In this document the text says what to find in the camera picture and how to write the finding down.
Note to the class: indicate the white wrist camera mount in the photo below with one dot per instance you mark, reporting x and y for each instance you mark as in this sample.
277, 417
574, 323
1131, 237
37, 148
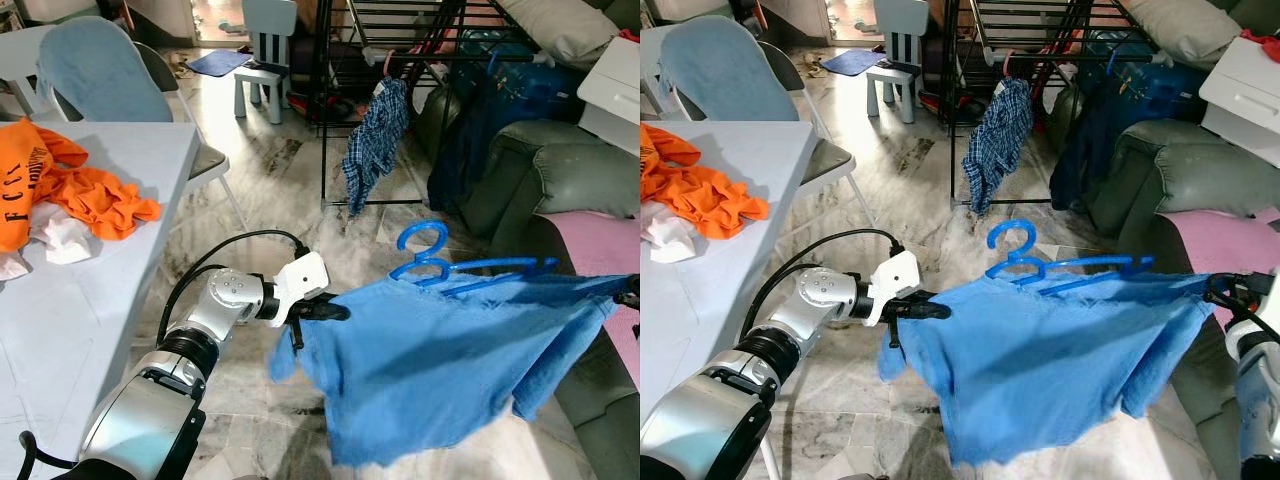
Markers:
300, 278
895, 278
1255, 345

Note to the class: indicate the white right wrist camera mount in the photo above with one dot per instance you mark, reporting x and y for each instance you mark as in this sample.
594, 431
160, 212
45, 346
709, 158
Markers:
1255, 345

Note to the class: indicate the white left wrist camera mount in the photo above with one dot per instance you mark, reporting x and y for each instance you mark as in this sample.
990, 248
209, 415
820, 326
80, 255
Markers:
300, 278
895, 278

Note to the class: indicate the blue plaid shirt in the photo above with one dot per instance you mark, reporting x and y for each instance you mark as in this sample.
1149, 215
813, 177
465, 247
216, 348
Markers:
1000, 140
375, 145

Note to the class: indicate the dark navy garment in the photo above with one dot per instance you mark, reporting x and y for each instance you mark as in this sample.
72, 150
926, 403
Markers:
1095, 140
475, 140

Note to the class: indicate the blue plastic hanger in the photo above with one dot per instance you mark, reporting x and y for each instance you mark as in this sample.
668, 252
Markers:
1090, 264
495, 265

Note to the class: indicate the blue floor mat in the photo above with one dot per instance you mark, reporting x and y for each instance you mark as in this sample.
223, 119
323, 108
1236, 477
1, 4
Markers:
852, 62
218, 62

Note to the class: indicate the orange printed t-shirt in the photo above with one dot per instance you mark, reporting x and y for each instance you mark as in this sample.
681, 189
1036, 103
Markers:
700, 190
95, 195

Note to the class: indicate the pink hanger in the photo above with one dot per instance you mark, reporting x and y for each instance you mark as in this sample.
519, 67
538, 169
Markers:
388, 62

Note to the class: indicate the light blue t-shirt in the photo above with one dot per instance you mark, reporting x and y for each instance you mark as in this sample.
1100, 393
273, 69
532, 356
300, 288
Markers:
1040, 370
430, 370

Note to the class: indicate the white kids chair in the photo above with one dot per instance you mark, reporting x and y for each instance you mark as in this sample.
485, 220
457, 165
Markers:
898, 55
265, 55

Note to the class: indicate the white garment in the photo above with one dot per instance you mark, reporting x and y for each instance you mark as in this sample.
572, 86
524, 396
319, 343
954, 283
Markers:
60, 240
675, 235

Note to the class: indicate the black metal drying rack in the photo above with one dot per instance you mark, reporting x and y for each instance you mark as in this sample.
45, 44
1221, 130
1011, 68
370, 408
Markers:
1020, 25
400, 25

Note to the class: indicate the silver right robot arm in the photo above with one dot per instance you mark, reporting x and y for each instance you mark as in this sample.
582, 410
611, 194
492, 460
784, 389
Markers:
1262, 430

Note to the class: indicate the light grey folding table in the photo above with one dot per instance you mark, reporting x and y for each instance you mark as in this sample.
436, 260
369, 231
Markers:
720, 290
90, 300

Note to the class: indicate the green leather sofa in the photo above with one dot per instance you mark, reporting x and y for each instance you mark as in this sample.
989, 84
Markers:
560, 170
1190, 170

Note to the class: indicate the pink mat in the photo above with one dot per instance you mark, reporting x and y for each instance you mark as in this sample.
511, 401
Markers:
1220, 240
600, 245

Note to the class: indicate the grey pillow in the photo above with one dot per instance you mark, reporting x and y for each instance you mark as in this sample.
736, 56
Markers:
565, 30
1185, 28

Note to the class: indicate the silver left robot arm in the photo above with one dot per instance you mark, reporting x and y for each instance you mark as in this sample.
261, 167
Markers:
720, 420
140, 420

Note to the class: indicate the white drawer cabinet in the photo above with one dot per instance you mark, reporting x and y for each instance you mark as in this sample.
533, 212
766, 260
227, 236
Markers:
612, 95
1245, 95

